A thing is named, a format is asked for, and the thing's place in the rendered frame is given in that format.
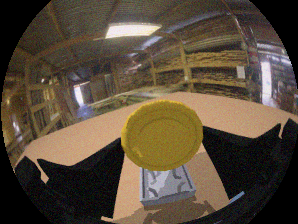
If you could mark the yellow plate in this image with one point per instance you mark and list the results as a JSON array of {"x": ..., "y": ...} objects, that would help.
[{"x": 162, "y": 135}]

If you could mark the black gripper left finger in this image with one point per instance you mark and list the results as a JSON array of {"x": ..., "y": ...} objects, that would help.
[{"x": 94, "y": 179}]

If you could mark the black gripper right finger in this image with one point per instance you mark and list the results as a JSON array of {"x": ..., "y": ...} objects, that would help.
[{"x": 236, "y": 157}]

